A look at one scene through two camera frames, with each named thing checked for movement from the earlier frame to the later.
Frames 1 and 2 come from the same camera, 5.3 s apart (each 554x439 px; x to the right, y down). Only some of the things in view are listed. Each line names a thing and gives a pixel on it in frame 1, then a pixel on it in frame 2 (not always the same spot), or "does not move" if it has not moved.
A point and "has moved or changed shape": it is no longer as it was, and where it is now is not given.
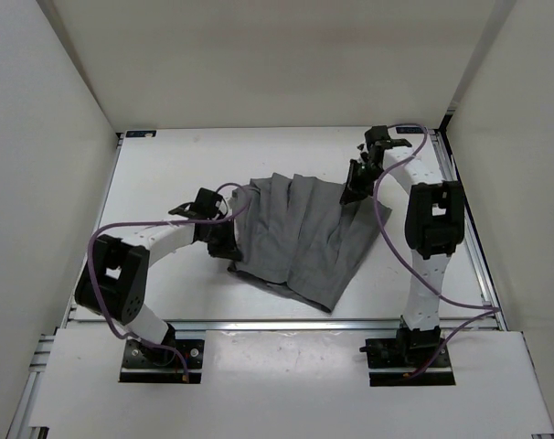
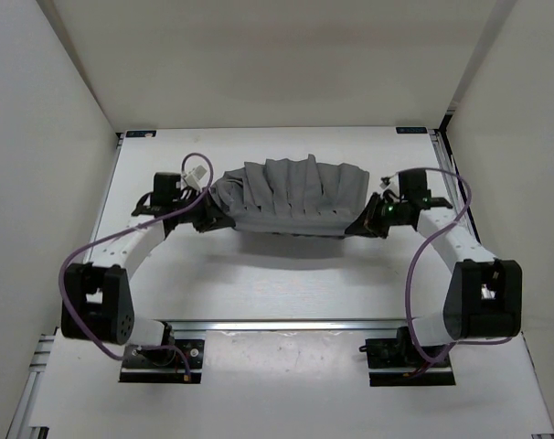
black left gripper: (228, 249) to (209, 219)
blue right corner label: (410, 130) does not move
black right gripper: (354, 191) to (367, 223)
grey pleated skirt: (301, 235) has moved or changed shape
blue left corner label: (141, 133) does not move
